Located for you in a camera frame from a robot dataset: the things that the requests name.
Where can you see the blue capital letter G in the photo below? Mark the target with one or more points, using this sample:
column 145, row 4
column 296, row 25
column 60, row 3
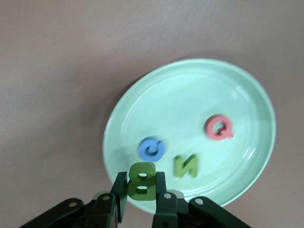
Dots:
column 143, row 152

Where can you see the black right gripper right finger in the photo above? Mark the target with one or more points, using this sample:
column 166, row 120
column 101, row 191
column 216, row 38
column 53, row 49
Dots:
column 168, row 213

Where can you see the red capital letter Q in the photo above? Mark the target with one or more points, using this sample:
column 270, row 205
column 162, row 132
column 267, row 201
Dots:
column 210, row 131

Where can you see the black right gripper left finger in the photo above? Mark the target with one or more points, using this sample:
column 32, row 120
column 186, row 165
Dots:
column 102, row 211

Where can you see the green capital letter B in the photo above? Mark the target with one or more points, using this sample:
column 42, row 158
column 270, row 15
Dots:
column 133, row 187

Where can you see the light green plate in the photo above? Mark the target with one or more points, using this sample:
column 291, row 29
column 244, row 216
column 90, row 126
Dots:
column 185, row 99

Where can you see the green capital letter N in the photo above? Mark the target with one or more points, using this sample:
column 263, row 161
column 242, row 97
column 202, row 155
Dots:
column 186, row 166

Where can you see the brown table mat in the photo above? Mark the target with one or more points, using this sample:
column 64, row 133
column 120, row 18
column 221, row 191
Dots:
column 47, row 71

